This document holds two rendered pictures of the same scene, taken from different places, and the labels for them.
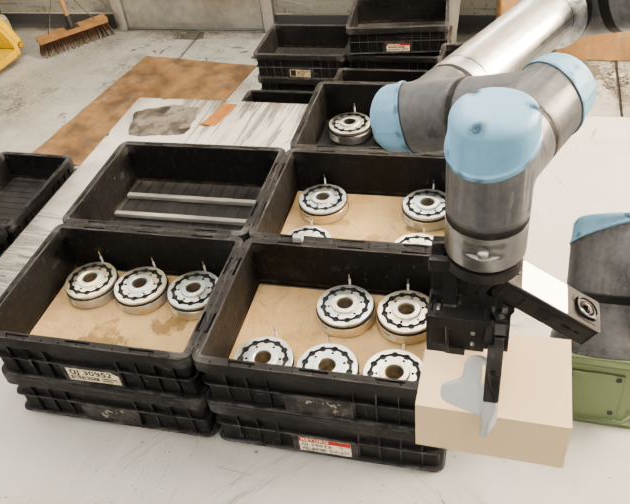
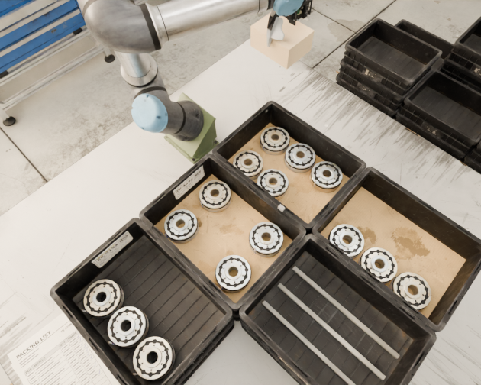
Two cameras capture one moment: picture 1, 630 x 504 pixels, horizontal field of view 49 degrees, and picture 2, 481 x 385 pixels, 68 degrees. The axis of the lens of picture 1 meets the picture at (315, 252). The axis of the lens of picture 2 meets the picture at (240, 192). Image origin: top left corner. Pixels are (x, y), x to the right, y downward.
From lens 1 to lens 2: 1.42 m
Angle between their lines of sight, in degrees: 75
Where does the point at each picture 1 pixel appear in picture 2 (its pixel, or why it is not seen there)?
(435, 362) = (298, 38)
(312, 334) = (293, 186)
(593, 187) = (55, 237)
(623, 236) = (157, 95)
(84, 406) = not seen: hidden behind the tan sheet
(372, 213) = (208, 250)
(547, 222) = (106, 228)
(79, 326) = (420, 265)
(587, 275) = (177, 109)
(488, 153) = not seen: outside the picture
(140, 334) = (383, 237)
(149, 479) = not seen: hidden behind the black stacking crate
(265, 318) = (311, 208)
